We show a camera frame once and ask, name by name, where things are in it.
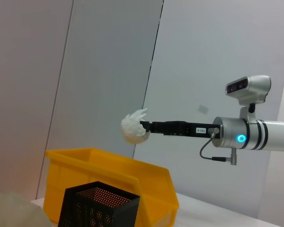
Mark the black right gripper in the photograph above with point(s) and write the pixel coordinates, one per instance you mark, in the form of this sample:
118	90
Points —
191	129

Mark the white paper ball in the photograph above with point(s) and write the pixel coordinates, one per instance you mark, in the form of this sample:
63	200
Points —
132	127

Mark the black mesh pen holder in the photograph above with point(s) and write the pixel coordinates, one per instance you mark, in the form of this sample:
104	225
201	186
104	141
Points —
97	208

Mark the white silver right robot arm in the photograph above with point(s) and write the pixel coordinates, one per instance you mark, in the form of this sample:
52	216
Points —
269	134

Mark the green glass fruit plate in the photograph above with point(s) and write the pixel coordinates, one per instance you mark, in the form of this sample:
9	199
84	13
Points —
14	210

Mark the yellow plastic bin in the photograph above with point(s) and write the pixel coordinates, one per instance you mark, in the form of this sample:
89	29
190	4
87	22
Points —
104	168

